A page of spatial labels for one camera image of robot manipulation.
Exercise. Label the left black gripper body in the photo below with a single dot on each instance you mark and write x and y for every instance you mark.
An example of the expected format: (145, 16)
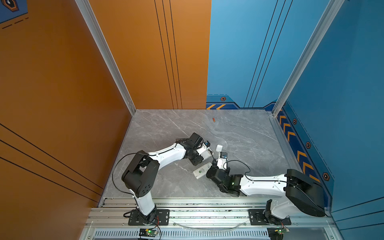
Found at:
(195, 158)

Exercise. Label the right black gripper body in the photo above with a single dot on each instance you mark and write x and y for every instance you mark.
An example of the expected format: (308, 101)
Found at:
(226, 171)

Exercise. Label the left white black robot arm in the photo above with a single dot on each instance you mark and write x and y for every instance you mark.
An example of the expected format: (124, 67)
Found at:
(140, 175)

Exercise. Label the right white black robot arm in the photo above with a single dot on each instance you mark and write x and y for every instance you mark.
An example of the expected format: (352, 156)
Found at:
(296, 193)

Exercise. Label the right small circuit board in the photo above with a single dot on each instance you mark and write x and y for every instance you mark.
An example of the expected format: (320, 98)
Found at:
(282, 230)

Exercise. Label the left green circuit board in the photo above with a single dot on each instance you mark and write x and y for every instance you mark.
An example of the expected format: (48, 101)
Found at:
(148, 234)

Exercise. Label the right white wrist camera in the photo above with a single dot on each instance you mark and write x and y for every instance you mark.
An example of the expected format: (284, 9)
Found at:
(222, 161)

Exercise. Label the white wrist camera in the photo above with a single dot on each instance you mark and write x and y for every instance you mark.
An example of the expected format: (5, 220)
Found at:
(207, 144)
(222, 161)

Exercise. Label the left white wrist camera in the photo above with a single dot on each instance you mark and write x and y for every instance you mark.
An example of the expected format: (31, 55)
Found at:
(207, 144)

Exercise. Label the aluminium front rail frame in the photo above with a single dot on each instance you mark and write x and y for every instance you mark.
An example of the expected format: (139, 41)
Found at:
(203, 219)

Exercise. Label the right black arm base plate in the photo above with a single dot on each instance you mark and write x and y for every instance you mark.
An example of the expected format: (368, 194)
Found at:
(264, 217)

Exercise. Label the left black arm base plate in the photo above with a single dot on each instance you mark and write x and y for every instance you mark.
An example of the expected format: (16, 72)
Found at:
(162, 216)

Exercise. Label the left aluminium corner post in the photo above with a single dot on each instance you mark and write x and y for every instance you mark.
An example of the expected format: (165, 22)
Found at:
(101, 42)

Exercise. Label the aluminium corner post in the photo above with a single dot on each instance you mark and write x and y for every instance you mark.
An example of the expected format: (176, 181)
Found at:
(318, 34)
(101, 42)

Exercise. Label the right aluminium corner post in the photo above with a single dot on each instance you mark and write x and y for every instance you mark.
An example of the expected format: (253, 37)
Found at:
(318, 34)

